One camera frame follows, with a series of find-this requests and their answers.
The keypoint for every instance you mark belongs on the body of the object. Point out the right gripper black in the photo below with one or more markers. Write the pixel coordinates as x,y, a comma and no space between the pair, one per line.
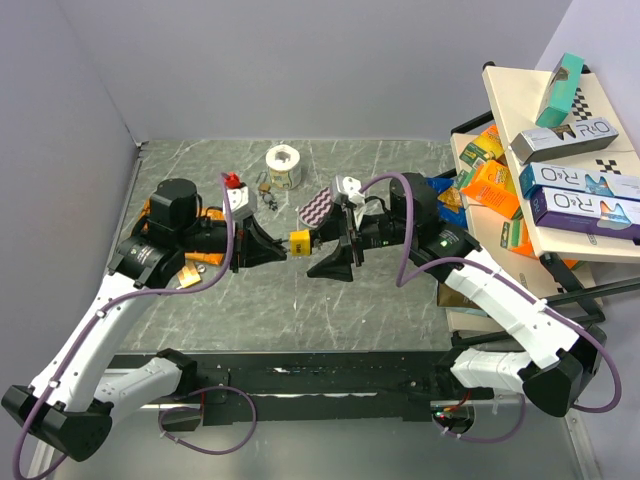
337,266

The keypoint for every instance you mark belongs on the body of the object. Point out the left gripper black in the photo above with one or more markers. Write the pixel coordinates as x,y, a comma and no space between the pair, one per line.
249,240

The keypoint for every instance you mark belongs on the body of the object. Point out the yellow padlock black shackle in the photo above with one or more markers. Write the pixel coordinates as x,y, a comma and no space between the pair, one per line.
299,243

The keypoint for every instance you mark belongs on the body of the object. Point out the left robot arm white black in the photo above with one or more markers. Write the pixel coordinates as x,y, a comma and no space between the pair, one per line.
67,405

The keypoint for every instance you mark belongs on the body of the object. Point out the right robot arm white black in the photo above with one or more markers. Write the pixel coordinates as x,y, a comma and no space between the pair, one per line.
558,357

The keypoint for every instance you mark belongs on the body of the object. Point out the pink black zigzag sponge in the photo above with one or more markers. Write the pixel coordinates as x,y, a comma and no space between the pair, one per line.
312,214

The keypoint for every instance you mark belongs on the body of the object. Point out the orange potato chips bag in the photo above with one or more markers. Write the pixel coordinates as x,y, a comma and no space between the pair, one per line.
211,212

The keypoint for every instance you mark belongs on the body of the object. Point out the small brass padlock with keys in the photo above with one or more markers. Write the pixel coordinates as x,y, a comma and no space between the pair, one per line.
265,192

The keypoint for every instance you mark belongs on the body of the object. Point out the large brass padlock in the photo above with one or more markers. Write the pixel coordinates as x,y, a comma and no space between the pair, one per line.
188,276

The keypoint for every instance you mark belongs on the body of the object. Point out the white tape roll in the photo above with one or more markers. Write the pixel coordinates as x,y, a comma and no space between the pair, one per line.
284,166

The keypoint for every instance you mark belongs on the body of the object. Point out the blue chips bag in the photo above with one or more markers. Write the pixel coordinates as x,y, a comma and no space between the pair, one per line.
448,201

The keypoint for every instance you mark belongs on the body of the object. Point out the beige lower shelf board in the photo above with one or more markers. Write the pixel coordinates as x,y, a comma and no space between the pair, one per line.
486,226

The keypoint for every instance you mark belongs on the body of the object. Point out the beige shelf board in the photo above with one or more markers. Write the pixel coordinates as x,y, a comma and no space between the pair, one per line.
515,96
486,226

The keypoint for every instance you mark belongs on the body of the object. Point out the orange snack box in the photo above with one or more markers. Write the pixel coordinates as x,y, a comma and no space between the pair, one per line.
492,186

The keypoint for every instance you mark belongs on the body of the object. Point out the green orange box lower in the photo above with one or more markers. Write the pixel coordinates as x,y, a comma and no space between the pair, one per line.
515,238

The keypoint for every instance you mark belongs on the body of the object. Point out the yellow green box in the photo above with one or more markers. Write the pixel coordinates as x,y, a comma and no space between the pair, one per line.
485,147

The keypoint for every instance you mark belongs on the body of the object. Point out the blue R&O box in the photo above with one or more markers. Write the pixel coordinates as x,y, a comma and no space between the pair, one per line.
609,184

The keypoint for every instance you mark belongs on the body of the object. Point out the silver R&O box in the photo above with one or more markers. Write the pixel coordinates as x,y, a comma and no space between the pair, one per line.
551,143

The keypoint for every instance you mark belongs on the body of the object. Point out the beige upper shelf board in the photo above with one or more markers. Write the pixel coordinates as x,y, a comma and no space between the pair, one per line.
515,96

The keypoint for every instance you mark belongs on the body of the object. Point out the purple R&O box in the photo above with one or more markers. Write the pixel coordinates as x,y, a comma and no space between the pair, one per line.
586,213

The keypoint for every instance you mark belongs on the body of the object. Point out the teal box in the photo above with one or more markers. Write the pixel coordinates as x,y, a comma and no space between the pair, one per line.
560,91

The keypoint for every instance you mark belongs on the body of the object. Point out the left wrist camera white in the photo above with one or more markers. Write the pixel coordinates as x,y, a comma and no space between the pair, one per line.
240,200

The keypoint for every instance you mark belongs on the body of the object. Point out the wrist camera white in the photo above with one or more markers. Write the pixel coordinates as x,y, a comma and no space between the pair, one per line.
240,200
347,189

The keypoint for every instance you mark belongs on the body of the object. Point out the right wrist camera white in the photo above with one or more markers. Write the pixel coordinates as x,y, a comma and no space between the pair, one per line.
347,189

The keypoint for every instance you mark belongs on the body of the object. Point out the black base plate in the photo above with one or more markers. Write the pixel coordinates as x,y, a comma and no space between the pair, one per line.
338,385

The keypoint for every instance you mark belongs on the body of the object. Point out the black shelf frame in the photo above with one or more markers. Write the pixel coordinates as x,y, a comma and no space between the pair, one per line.
610,278

